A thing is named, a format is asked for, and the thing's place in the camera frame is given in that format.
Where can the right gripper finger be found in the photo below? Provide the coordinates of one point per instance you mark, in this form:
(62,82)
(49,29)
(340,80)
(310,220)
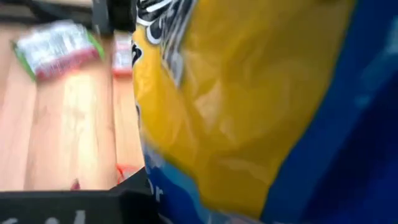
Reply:
(77,207)

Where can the orange ramen noodle pack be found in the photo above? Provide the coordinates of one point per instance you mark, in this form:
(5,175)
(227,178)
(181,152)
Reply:
(122,53)

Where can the green yellow ramen noodle pack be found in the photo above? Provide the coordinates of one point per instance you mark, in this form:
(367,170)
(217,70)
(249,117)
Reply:
(56,46)

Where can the blue yellow ramen noodle pack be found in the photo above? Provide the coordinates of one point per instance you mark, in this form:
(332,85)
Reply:
(248,109)

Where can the black aluminium table frame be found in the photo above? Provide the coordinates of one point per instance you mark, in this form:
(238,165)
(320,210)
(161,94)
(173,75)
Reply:
(122,15)

